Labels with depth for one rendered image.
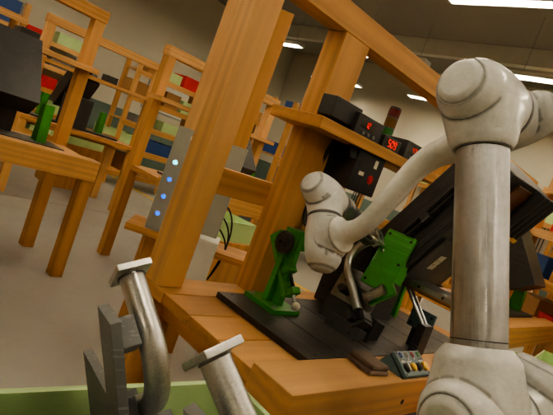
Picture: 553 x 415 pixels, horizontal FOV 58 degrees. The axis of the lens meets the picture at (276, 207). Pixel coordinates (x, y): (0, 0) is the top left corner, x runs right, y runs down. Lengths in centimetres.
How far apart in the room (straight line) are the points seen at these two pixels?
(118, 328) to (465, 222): 66
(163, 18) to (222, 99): 1116
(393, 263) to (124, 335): 127
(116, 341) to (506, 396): 64
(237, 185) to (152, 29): 1089
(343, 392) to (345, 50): 111
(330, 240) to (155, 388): 84
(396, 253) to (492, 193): 79
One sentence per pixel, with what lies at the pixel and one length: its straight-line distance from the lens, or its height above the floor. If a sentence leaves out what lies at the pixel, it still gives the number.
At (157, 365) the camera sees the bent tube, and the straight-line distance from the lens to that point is 58.
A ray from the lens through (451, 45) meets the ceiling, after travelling 1024.
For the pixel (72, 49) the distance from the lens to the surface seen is 1098.
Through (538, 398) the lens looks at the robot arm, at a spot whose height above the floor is 111.
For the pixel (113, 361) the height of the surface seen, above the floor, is 110.
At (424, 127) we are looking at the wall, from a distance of 1224.
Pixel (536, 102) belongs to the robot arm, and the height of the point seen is 166.
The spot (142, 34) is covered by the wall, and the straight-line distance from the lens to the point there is 1235.
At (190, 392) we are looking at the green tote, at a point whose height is 95.
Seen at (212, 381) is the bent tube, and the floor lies 116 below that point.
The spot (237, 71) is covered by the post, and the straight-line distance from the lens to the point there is 149.
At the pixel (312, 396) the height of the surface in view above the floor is 89.
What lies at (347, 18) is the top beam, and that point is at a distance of 179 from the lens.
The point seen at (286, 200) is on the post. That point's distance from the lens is 173.
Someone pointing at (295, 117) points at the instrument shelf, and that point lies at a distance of 167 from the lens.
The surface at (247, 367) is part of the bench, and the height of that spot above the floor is 87.
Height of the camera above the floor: 135
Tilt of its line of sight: 5 degrees down
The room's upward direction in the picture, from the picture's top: 20 degrees clockwise
